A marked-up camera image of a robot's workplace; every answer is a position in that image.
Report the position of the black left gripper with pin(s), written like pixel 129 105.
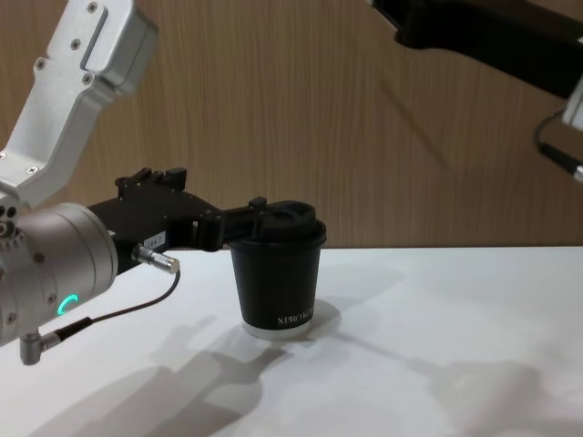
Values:
pixel 155 214

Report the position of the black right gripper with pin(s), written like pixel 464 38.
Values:
pixel 478 36

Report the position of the black paper cup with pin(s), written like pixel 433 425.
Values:
pixel 273 282

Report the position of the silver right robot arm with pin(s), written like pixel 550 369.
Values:
pixel 575 107

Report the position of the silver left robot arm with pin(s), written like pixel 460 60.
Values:
pixel 59 255

